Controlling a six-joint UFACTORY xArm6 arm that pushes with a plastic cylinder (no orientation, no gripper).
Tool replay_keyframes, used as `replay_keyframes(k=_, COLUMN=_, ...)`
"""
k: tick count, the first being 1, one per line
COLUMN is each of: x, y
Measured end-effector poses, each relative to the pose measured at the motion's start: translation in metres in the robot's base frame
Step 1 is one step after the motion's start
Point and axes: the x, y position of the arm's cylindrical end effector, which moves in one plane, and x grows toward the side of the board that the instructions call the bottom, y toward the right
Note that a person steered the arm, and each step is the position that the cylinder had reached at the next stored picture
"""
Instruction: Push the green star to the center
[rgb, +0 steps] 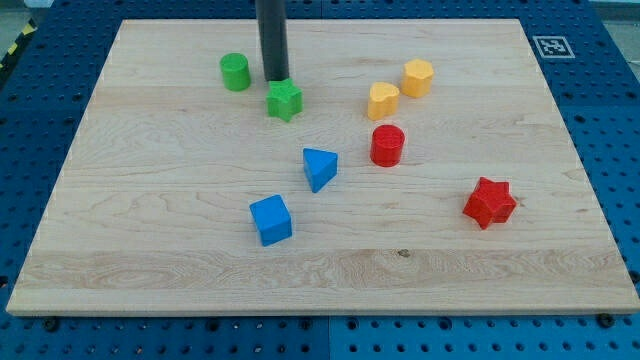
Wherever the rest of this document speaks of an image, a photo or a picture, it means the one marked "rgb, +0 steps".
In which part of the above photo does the green star block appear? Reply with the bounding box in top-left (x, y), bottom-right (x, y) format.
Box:
top-left (266, 78), bottom-right (304, 122)

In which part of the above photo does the green cylinder block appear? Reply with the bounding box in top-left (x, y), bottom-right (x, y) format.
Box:
top-left (219, 53), bottom-right (251, 91)

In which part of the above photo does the white fiducial marker tag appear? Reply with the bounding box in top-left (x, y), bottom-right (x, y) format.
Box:
top-left (533, 35), bottom-right (575, 59)

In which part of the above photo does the red star block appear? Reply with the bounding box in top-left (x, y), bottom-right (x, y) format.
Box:
top-left (463, 177), bottom-right (517, 229)

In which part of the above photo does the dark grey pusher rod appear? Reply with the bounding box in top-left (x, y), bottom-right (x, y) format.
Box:
top-left (255, 0), bottom-right (289, 81)

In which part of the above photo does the yellow hexagon block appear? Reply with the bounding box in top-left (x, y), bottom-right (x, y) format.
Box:
top-left (400, 59), bottom-right (434, 98)

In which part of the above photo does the wooden board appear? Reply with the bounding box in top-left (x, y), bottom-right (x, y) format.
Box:
top-left (7, 19), bottom-right (639, 317)

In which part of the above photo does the red cylinder block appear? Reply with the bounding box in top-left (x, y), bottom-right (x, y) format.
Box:
top-left (370, 125), bottom-right (405, 167)

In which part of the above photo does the blue cube block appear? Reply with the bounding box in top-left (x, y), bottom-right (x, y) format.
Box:
top-left (249, 194), bottom-right (293, 246)

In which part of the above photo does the blue triangle block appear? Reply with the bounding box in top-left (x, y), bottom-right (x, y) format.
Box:
top-left (303, 148), bottom-right (338, 193)

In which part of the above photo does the yellow heart block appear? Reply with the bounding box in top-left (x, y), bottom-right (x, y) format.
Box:
top-left (367, 82), bottom-right (400, 121)

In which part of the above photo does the yellow black hazard tape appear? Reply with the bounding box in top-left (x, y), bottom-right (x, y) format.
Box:
top-left (1, 19), bottom-right (38, 73)

